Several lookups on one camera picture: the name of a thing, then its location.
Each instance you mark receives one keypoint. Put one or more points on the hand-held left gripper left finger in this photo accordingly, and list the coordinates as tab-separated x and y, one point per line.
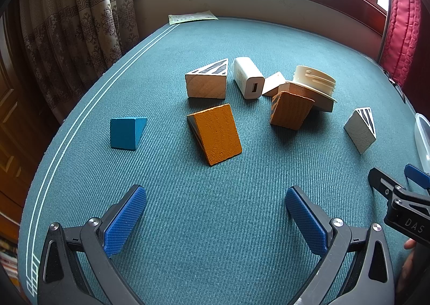
126	221

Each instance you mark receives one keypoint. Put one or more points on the person's right hand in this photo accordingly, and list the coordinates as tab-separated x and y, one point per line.
407	269

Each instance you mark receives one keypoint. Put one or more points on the tan wooden wedge block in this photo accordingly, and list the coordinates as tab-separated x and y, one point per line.
290	87

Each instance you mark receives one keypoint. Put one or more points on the white ribbed plastic piece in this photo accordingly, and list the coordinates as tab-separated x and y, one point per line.
315	81

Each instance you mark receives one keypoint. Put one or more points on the white USB charger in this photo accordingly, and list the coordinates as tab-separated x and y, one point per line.
245	75

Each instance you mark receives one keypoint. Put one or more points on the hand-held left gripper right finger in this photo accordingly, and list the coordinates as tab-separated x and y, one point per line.
307	222

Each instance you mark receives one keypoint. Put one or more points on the natural wooden wedge black stripes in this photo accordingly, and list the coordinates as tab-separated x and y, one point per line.
205	86

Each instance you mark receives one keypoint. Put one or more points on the small natural wooden wedge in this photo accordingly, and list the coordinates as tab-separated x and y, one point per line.
273	84

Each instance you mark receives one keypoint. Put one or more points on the white wooden wedge black stripes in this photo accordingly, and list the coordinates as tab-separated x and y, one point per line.
359	132

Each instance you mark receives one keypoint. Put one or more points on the large orange wooden wedge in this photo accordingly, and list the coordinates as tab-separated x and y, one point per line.
216	134

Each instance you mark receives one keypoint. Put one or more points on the stack of books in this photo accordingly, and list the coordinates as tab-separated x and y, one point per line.
8	258

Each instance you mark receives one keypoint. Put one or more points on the printed paper sheet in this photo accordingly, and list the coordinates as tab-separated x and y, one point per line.
192	17

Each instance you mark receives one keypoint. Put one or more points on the red quilted cloth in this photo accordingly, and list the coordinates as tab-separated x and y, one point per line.
403	23

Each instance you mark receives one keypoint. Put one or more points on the orange wooden wedge black stripes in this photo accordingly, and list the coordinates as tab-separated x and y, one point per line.
291	112

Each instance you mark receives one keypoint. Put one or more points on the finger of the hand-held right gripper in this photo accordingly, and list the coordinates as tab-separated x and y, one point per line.
386	184
418	175

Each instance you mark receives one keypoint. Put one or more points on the clear plastic container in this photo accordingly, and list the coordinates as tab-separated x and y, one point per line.
422	139

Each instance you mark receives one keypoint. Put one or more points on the brown wooden cabinet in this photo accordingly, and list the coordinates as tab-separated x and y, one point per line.
16	130

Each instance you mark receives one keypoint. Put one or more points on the blue wooden wedge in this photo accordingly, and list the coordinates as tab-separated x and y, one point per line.
123	133

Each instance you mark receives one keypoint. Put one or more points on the beige patterned curtain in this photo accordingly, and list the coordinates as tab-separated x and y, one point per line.
84	23

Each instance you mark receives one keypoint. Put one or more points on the green table cloth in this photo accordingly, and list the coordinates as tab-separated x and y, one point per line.
208	197

